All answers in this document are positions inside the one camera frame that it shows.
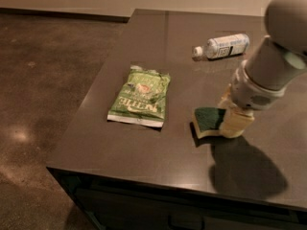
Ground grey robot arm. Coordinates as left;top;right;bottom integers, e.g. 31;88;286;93
219;0;307;138

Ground green jalapeno chip bag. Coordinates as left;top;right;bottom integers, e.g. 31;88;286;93
107;65;171;128

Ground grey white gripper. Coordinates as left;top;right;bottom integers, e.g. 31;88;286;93
218;60;286;138

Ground green and yellow sponge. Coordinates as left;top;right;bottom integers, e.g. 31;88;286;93
193;107;225;139

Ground clear plastic water bottle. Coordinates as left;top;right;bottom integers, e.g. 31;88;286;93
192;34;249;59

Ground dark cabinet under counter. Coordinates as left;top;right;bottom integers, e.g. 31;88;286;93
48;168;307;230

